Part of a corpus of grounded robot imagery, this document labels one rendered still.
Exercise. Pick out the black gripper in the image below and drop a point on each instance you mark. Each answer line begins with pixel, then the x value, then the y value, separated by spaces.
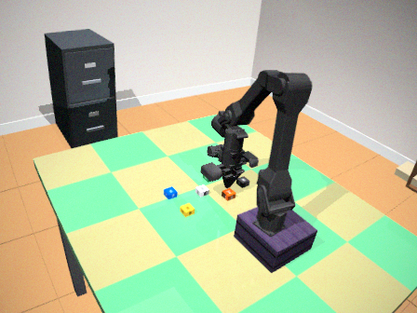
pixel 230 169

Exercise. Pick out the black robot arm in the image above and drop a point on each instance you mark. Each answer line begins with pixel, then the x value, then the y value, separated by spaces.
pixel 291 93

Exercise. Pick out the orange block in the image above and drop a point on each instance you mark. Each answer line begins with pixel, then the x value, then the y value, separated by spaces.
pixel 228 194

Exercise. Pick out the yellow block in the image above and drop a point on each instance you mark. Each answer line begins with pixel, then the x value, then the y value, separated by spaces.
pixel 187 210

